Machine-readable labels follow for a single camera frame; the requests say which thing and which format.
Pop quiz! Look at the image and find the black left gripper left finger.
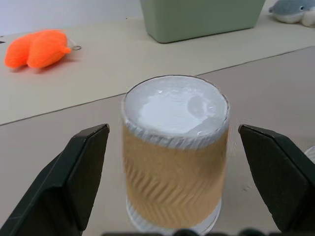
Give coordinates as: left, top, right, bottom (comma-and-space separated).
0, 123, 110, 236

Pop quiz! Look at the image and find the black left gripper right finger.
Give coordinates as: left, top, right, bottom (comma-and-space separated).
238, 124, 315, 234

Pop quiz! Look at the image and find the brown sleeved paper cup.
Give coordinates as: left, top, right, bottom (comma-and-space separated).
122, 75, 231, 234

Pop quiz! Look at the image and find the orange plush toy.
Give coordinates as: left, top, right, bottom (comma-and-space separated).
4, 29, 82, 69

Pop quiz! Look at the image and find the grey white plush whale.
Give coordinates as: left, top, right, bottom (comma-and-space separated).
268, 0, 315, 28

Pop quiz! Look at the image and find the green plastic bin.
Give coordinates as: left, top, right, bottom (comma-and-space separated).
140, 0, 266, 44

